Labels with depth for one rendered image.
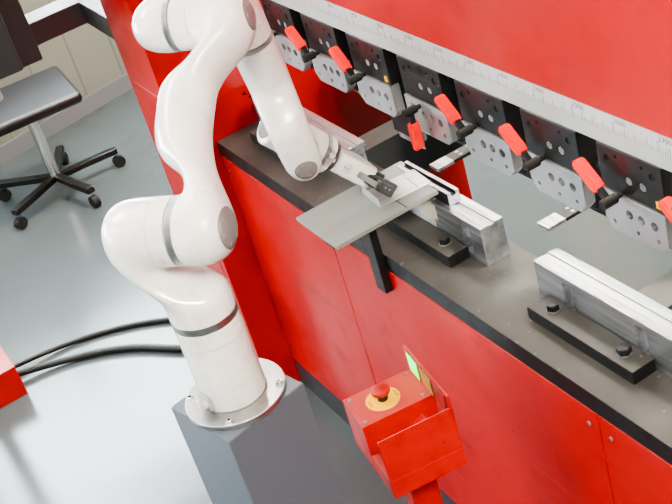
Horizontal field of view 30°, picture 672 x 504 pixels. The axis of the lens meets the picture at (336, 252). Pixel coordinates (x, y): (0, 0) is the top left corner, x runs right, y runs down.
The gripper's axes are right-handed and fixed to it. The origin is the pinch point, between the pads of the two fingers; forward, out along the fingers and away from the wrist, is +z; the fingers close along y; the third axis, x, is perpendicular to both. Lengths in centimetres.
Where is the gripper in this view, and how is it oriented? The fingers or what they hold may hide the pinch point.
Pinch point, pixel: (381, 183)
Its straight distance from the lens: 273.2
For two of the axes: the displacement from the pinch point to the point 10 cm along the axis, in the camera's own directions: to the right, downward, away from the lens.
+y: -4.1, -4.0, 8.2
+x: -5.1, 8.4, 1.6
